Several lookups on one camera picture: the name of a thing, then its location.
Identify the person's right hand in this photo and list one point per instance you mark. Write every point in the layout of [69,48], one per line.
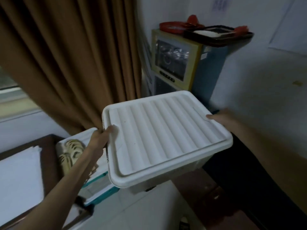
[221,118]

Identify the person's left hand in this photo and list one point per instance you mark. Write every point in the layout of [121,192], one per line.
[97,141]

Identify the person's right thumb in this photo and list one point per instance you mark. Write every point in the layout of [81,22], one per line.
[213,116]

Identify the person's left thumb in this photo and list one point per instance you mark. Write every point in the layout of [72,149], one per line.
[108,130]

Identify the white lidded storage box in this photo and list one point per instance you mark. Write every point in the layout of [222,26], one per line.
[165,136]

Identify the person's left forearm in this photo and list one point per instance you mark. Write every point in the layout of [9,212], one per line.
[56,194]

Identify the person's right forearm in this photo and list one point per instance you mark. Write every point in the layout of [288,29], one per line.
[271,160]

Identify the striped fabric bundle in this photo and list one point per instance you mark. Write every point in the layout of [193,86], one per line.
[70,154]

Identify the yellow framed sterilizer cabinet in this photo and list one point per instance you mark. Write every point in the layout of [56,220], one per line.
[176,62]

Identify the black rectangular tray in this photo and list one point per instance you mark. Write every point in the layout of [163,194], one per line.
[217,35]

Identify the brown curtain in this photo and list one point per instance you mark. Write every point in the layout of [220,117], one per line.
[72,57]

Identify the white cabinet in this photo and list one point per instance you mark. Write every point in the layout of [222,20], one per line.
[136,208]

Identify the white plate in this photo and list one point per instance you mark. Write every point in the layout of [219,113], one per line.
[207,33]

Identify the red plastic utensil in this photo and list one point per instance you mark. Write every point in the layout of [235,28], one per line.
[240,29]

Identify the red round tray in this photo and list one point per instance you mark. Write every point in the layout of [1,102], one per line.
[178,26]

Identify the white paper stack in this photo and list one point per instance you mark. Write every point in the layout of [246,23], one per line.
[20,182]

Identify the window frame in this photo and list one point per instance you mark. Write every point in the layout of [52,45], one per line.
[13,98]

